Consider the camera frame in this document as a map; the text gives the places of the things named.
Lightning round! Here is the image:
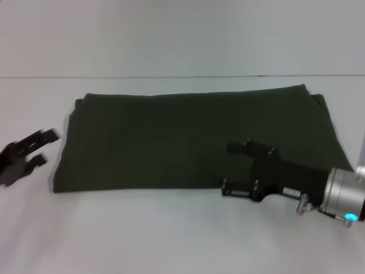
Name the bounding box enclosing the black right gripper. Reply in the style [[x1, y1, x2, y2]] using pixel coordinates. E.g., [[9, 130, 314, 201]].
[[221, 138, 332, 204]]

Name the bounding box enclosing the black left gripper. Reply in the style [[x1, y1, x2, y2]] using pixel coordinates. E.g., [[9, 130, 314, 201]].
[[0, 128, 62, 188]]

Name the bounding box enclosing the dark green t-shirt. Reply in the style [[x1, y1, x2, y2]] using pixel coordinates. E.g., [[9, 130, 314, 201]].
[[52, 84, 354, 195]]

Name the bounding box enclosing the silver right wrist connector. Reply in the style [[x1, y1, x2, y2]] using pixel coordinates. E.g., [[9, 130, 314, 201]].
[[295, 193, 312, 215]]

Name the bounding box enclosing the red-brown right arm cable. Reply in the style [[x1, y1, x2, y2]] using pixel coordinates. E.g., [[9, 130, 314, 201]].
[[318, 210, 345, 221]]

